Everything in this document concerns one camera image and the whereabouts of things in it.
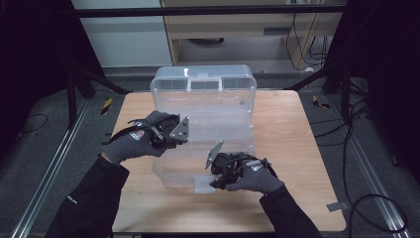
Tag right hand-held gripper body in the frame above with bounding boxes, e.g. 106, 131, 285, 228
204, 140, 259, 181

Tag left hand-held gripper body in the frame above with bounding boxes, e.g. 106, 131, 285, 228
150, 114, 190, 150

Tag clear plastic storage box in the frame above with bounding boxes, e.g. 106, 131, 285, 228
150, 64, 258, 194

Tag person's right hand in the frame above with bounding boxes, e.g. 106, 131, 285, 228
225, 162, 285, 195

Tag person's left hand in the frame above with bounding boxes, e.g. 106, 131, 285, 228
102, 110, 172, 166

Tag yellow black striped tape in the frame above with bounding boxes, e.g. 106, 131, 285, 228
311, 94, 331, 110
100, 97, 114, 116

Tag white cabinet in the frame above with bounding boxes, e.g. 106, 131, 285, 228
70, 0, 173, 68

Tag black metal stand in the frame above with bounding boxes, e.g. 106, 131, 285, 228
65, 62, 133, 130
283, 62, 353, 123

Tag grey tape piece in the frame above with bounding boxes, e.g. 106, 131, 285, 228
326, 201, 350, 213

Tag light wooden desk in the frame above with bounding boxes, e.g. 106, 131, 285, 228
160, 0, 346, 72

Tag black horizontal bar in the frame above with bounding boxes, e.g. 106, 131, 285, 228
72, 5, 346, 18

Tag black curtain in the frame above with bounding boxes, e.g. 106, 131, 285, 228
325, 0, 420, 182
0, 0, 103, 160

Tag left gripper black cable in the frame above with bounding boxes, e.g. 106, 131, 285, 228
102, 118, 157, 146

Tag thin black floor cable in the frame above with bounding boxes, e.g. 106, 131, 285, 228
19, 113, 49, 135

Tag black floor cables bundle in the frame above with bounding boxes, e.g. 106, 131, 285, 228
310, 78, 372, 167

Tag aluminium floor rail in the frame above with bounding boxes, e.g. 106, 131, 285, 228
326, 95, 412, 238
11, 98, 90, 238

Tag hanging black cables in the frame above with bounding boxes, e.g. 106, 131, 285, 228
285, 13, 331, 72

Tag looped black floor cable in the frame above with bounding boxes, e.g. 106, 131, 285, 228
348, 193, 409, 234

